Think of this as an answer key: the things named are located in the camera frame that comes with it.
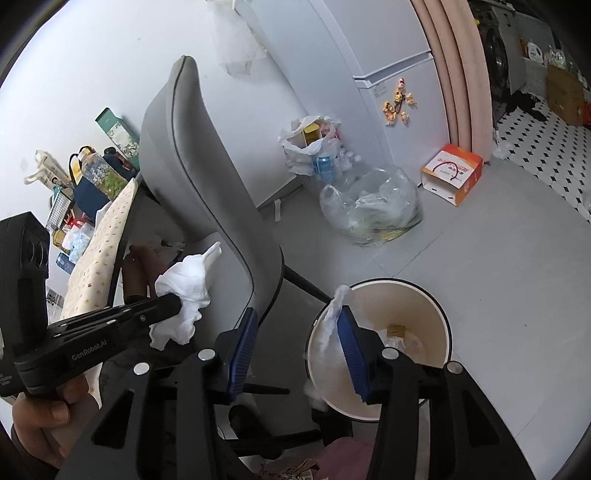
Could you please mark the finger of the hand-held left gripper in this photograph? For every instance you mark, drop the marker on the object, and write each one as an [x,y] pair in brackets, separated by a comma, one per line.
[152,309]
[87,323]

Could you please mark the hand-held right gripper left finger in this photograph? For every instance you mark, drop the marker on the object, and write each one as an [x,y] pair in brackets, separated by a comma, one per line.
[242,355]

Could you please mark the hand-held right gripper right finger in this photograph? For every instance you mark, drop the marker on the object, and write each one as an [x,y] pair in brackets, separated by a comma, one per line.
[353,355]

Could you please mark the white bin with black rim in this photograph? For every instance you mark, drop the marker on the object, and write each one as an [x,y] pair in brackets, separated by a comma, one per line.
[415,300]

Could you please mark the person's left hand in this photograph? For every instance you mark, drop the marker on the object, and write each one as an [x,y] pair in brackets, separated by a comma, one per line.
[51,413]

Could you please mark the brown wooden table leg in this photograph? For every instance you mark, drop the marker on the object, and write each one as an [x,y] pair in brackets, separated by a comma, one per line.
[138,272]

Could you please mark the floral cream tablecloth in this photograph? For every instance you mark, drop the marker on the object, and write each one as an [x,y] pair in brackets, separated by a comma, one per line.
[99,263]

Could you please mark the blue white tissue box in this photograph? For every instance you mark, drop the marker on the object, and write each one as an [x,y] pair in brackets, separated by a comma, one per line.
[76,242]

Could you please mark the pink cloth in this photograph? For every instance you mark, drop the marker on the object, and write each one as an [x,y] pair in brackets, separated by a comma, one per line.
[341,454]

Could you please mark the navy lunch bag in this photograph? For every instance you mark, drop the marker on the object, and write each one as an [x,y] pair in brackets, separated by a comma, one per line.
[90,196]

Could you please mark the white printed tote bag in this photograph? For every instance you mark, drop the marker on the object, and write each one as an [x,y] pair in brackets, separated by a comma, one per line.
[46,168]

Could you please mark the clear floral print bottle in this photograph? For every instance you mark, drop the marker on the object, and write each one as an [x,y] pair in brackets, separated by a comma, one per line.
[104,177]

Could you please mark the large clear plastic bag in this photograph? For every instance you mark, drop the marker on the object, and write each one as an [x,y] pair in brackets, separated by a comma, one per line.
[374,207]

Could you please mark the grey upholstered chair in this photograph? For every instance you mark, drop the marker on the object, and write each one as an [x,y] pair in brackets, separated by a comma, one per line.
[203,161]

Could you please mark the tall green box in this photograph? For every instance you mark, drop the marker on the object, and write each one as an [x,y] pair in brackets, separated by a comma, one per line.
[115,131]

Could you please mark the blue drink can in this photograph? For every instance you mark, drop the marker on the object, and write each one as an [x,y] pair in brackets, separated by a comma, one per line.
[324,168]

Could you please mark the pack of clear water bottles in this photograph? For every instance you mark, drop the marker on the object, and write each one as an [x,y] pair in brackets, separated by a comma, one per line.
[348,161]

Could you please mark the orange and white box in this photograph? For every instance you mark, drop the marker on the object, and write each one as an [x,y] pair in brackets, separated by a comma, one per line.
[455,173]

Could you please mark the white plastic bag with rubbish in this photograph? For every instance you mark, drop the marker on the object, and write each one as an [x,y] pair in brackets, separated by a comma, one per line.
[300,152]

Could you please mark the yellow figurine fridge magnets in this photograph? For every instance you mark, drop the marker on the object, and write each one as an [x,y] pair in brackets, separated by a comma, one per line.
[398,99]

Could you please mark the white hanging mesh bag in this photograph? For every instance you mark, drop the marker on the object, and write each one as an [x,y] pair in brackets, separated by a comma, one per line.
[235,50]

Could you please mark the pink curtain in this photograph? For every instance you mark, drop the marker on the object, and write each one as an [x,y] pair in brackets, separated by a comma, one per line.
[457,69]

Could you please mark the black clothing on floor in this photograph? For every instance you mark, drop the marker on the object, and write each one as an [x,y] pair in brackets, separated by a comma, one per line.
[526,104]

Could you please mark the white refrigerator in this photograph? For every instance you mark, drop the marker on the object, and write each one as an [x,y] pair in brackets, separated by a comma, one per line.
[369,46]

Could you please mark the washing machine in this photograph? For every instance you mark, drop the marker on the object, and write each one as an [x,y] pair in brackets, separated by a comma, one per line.
[501,50]

